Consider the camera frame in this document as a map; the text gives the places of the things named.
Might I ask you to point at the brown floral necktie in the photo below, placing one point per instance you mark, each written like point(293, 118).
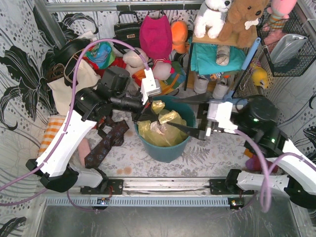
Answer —
point(112, 134)

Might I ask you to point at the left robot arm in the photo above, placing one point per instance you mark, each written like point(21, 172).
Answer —
point(89, 106)

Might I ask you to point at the pink plush toy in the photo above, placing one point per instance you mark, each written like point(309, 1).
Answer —
point(279, 11)

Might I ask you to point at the rainbow striped bag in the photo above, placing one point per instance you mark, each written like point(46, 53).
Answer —
point(175, 81)

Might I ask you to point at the pink white plush doll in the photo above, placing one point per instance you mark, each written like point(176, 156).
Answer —
point(162, 69)

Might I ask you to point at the orange checkered towel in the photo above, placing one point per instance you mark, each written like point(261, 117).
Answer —
point(54, 124)

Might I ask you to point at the grey patterned rolled cloth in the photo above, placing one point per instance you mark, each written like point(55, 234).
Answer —
point(223, 55)

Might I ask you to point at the red garment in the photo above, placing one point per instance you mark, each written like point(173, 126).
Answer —
point(118, 62)

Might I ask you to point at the crumpled paper trash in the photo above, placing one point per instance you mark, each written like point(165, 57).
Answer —
point(158, 128)

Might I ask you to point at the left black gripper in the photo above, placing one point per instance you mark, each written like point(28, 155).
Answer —
point(140, 111)

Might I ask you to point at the cream canvas tote bag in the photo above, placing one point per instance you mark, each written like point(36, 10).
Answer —
point(62, 94)

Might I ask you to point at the silver pouch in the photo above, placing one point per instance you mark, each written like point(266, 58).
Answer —
point(287, 47)

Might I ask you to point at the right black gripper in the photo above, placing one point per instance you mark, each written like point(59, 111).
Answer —
point(202, 118)

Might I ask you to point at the teal trash bin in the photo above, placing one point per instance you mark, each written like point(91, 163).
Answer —
point(169, 154)

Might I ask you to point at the black metal shelf rack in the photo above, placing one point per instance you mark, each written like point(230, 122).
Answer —
point(232, 41)

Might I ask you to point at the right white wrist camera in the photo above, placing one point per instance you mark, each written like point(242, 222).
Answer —
point(219, 117)

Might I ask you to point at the orange plush toy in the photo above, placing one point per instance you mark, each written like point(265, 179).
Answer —
point(179, 32)

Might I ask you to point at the white fluffy plush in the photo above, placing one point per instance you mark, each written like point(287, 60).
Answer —
point(133, 62)

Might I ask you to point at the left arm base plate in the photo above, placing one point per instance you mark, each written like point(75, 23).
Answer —
point(114, 187)

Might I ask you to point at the white plush dog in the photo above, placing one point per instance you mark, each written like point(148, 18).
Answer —
point(210, 18)

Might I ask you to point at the pink soft pad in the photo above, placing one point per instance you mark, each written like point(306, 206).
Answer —
point(83, 150)

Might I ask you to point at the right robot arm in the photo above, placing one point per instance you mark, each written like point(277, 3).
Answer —
point(285, 171)

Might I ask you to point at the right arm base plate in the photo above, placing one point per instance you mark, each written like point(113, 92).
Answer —
point(219, 187)

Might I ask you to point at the yellow plush duck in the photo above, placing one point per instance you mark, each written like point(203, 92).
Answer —
point(259, 76)

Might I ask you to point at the magenta orange cloth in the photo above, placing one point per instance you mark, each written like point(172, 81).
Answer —
point(253, 163)

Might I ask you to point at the colourful scarf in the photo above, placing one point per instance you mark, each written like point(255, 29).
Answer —
point(100, 56)

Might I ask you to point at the brown plush dog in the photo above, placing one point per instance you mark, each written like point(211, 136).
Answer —
point(242, 18)

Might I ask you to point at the black leather handbag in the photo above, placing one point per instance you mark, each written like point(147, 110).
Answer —
point(128, 32)

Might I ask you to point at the black wire basket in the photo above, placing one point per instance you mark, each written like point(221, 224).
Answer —
point(295, 66)

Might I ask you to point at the yellow trash bag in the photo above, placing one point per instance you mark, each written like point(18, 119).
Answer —
point(173, 135)

